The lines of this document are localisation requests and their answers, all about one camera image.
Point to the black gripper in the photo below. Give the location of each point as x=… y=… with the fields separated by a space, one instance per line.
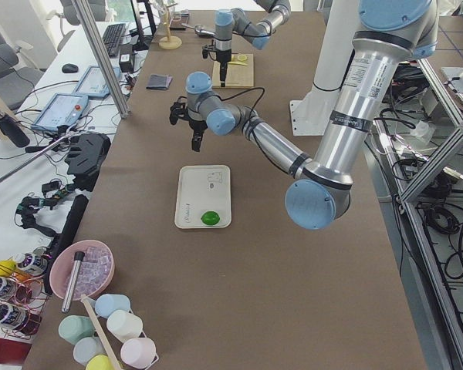
x=197 y=126
x=223 y=56

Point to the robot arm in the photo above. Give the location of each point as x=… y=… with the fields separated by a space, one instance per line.
x=386 y=33
x=230 y=21

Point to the pink bowl with ice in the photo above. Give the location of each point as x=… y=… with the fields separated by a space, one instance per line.
x=95 y=274

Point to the metal tube in bowl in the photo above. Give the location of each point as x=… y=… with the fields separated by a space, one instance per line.
x=71 y=286

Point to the bamboo cutting board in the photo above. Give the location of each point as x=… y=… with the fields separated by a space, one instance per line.
x=240 y=76

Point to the yellow plastic knife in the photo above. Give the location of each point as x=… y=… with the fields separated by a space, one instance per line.
x=238 y=63

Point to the beige rabbit serving tray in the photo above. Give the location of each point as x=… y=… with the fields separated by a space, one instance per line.
x=202 y=188

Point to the metal scoop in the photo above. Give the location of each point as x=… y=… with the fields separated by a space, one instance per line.
x=200 y=30

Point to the wooden mug tree stand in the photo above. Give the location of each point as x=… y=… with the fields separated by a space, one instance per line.
x=165 y=9

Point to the grey folded cloth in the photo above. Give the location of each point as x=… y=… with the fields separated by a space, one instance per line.
x=159 y=82

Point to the green lime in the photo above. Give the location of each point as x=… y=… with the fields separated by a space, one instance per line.
x=210 y=218

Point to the black keyboard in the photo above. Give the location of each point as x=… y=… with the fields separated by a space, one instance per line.
x=112 y=37

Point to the teach pendant far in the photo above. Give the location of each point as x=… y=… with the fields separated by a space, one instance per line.
x=92 y=84

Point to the teach pendant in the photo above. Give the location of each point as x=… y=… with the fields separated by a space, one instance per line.
x=62 y=110
x=92 y=84

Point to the teach pendant near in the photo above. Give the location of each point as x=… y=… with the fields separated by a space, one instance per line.
x=62 y=110

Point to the black computer mouse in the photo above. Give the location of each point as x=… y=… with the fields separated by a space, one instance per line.
x=70 y=68

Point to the blue cup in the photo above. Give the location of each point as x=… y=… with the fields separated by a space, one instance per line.
x=106 y=304

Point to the black water bottle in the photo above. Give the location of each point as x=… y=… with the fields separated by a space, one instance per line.
x=10 y=128

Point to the white cup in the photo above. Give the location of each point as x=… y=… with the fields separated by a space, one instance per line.
x=124 y=325

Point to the pink cup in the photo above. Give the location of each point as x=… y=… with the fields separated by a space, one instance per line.
x=138 y=352

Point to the green cup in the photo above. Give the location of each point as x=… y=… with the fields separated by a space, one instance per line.
x=73 y=328

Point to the yellow cup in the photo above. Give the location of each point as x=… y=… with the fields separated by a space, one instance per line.
x=99 y=362

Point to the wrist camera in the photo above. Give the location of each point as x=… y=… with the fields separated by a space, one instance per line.
x=178 y=111
x=208 y=51

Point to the aluminium frame post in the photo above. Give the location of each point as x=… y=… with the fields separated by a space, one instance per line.
x=87 y=21

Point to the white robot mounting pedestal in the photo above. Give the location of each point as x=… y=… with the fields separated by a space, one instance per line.
x=310 y=115

